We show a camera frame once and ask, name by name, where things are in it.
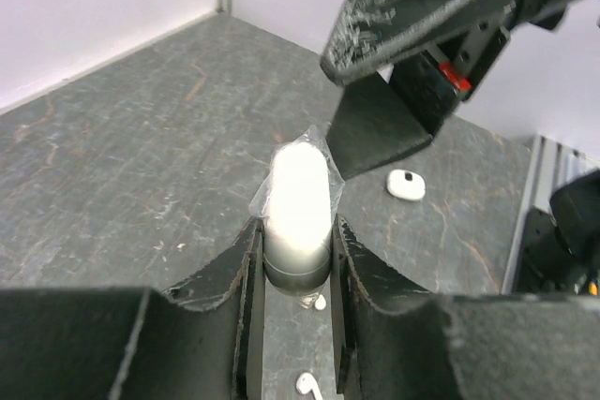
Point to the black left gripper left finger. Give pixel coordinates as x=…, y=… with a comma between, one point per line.
x=201, y=338

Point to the white stemmed earbud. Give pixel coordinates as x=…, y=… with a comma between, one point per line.
x=307, y=384

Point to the white bean earbud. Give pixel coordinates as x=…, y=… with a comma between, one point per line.
x=320, y=303

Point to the white square charging case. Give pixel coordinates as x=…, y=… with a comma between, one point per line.
x=406, y=185

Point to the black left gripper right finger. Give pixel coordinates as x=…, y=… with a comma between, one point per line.
x=395, y=340

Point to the white oval charging case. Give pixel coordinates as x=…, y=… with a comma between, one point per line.
x=297, y=204

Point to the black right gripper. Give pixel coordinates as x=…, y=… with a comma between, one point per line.
x=427, y=42

